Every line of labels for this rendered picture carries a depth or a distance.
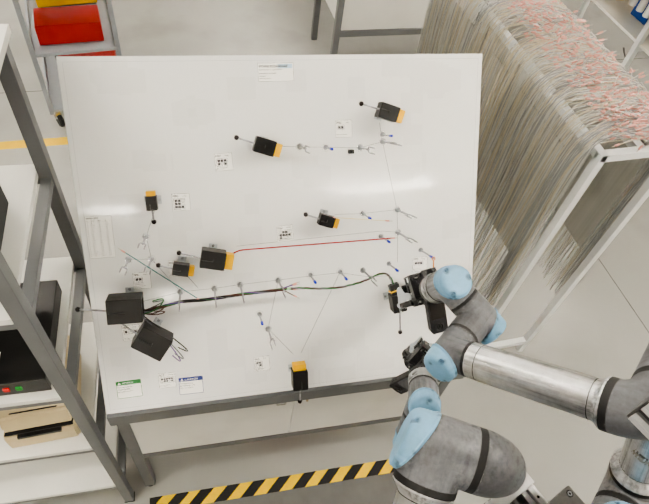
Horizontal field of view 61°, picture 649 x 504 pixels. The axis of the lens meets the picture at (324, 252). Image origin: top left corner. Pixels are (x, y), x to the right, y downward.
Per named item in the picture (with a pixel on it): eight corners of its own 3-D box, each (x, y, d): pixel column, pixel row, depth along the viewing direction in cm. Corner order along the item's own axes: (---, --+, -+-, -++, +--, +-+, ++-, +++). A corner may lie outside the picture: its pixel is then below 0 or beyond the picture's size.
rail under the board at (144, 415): (463, 378, 196) (468, 370, 191) (110, 426, 172) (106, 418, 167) (457, 364, 199) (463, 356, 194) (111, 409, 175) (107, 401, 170)
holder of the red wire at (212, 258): (178, 237, 159) (177, 246, 148) (225, 244, 162) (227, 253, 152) (176, 254, 160) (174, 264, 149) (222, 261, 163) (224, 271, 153)
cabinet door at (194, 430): (288, 433, 217) (295, 390, 186) (142, 454, 206) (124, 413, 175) (287, 428, 218) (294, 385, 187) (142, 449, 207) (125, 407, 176)
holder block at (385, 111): (355, 95, 160) (364, 94, 151) (390, 107, 163) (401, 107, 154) (350, 110, 160) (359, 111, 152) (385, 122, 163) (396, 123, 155)
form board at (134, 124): (106, 411, 169) (106, 414, 167) (57, 56, 142) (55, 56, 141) (465, 364, 192) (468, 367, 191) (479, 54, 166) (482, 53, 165)
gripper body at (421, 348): (442, 350, 155) (446, 373, 143) (423, 372, 157) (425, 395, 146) (420, 335, 154) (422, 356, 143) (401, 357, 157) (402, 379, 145)
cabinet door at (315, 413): (421, 415, 228) (448, 372, 197) (289, 434, 217) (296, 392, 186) (419, 409, 229) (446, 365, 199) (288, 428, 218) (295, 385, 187)
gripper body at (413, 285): (428, 271, 148) (443, 264, 136) (437, 302, 147) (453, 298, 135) (401, 278, 147) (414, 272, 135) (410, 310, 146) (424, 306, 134)
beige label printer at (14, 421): (82, 437, 182) (67, 413, 167) (10, 450, 177) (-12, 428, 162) (82, 355, 200) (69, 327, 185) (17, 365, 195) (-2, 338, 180)
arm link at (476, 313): (469, 360, 124) (435, 323, 125) (493, 328, 130) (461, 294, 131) (491, 351, 118) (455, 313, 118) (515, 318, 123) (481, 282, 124)
